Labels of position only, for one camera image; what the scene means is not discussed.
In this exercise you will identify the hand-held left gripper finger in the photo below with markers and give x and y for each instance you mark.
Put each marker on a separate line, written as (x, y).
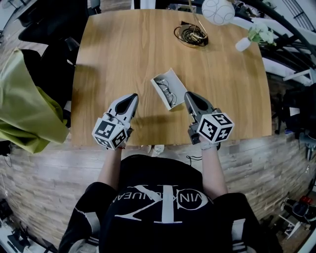
(132, 113)
(111, 110)

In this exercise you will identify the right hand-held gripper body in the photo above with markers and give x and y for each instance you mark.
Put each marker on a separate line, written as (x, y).
(209, 127)

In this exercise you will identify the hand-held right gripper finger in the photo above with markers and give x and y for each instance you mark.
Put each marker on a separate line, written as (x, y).
(211, 108)
(190, 108)

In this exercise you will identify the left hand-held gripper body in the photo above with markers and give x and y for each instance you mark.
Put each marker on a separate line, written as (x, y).
(106, 129)

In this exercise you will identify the thin black-framed glasses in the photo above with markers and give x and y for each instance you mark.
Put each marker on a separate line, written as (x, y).
(171, 98)

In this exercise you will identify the white glasses case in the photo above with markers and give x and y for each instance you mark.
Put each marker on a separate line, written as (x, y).
(174, 81)

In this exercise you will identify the person's left forearm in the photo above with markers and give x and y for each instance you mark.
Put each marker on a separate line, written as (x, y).
(109, 170)

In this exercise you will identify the person's right forearm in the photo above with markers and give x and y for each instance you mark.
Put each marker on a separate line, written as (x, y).
(213, 173)

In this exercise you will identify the white wristband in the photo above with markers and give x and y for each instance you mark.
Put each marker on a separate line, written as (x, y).
(208, 145)

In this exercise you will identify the person's left white shoe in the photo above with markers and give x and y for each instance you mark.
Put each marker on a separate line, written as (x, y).
(146, 149)

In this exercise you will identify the person's white shoe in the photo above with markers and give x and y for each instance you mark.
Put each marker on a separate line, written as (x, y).
(158, 150)
(146, 149)

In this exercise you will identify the person's right white shoe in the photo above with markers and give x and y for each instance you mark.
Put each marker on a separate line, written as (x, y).
(158, 150)

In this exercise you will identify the person's black printed shirt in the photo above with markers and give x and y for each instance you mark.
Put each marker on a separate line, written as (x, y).
(148, 173)

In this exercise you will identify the white vase with flowers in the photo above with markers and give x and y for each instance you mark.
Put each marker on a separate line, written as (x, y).
(242, 44)

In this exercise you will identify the black office chair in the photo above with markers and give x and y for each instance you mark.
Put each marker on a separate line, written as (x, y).
(54, 64)
(296, 106)

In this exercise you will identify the green cloth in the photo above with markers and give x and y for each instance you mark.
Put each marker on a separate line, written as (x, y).
(27, 118)

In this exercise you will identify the white globe desk lamp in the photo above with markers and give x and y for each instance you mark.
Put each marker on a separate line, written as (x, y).
(217, 12)

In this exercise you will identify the black metal railing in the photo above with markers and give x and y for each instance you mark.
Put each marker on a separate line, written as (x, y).
(291, 29)

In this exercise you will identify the white folding stand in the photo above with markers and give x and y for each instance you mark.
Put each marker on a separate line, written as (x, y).
(290, 229)

